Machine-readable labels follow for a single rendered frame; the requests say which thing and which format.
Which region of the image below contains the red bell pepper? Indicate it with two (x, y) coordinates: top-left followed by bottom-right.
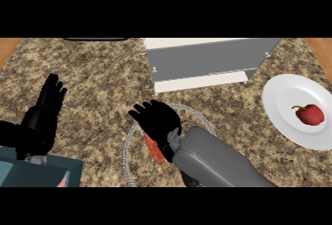
(291, 104), (326, 127)

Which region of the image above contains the white plate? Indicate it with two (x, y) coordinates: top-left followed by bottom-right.
(263, 73), (332, 151)

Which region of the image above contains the white and grey tiered shelf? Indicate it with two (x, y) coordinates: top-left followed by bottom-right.
(142, 38), (284, 95)

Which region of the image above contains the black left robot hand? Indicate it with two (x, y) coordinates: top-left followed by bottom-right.
(0, 73), (70, 161)

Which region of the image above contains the orange sweet potato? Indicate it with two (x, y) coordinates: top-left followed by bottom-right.
(145, 133), (167, 166)

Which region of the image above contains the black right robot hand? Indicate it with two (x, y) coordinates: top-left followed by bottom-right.
(127, 99), (183, 163)

